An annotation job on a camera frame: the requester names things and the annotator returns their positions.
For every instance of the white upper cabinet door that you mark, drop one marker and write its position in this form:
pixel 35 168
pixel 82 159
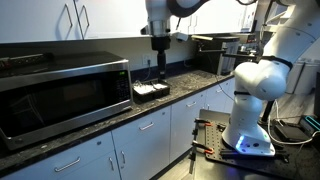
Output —
pixel 220 16
pixel 33 20
pixel 113 16

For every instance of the black coffee machine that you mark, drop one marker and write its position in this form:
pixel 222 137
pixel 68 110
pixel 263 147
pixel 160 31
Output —
pixel 213 56

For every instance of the black perforated mounting table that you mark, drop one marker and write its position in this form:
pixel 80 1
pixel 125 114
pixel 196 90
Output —
pixel 213 136

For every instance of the black glass microwave door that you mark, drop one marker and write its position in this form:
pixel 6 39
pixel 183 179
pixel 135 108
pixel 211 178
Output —
pixel 50 100

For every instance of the white wall outlet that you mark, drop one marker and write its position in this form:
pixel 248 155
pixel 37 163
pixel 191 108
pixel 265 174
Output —
pixel 146 58

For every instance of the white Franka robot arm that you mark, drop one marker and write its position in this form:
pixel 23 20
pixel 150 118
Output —
pixel 256 80

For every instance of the black power strip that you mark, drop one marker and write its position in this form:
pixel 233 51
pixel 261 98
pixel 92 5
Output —
pixel 23 60

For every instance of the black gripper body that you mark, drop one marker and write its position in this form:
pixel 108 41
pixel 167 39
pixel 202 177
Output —
pixel 161 43

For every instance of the white drawer front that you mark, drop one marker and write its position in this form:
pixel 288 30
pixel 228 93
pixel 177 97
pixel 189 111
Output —
pixel 83 150
pixel 130 125

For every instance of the teal edged black device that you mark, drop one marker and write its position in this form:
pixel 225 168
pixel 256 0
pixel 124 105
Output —
pixel 311 122

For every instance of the black flat box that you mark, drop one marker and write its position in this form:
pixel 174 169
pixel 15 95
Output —
pixel 291 132

